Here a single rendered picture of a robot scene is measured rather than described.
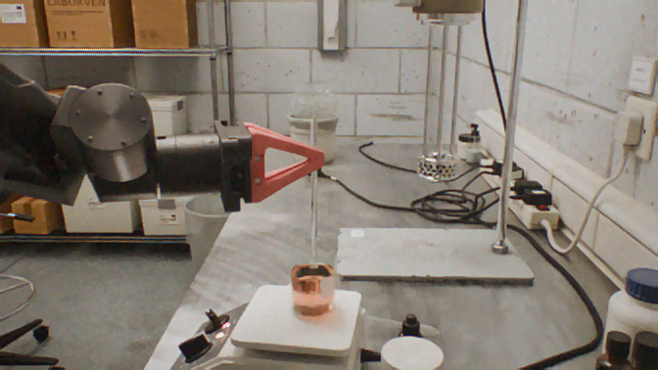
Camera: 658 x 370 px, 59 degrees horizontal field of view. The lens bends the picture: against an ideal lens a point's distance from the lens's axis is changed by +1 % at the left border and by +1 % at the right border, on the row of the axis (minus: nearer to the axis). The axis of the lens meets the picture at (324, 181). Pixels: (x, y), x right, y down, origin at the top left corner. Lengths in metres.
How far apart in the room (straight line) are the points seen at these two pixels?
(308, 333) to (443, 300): 0.31
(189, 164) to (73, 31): 2.33
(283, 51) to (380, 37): 0.49
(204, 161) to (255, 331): 0.18
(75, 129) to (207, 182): 0.12
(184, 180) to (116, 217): 2.38
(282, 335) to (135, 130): 0.25
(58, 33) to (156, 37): 0.43
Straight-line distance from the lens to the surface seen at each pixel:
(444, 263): 0.94
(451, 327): 0.78
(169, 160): 0.51
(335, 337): 0.58
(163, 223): 2.79
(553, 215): 1.15
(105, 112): 0.45
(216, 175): 0.51
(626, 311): 0.68
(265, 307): 0.63
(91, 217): 2.93
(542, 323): 0.83
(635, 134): 0.98
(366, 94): 2.95
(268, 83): 2.96
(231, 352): 0.60
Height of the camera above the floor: 1.14
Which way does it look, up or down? 16 degrees down
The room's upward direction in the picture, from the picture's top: straight up
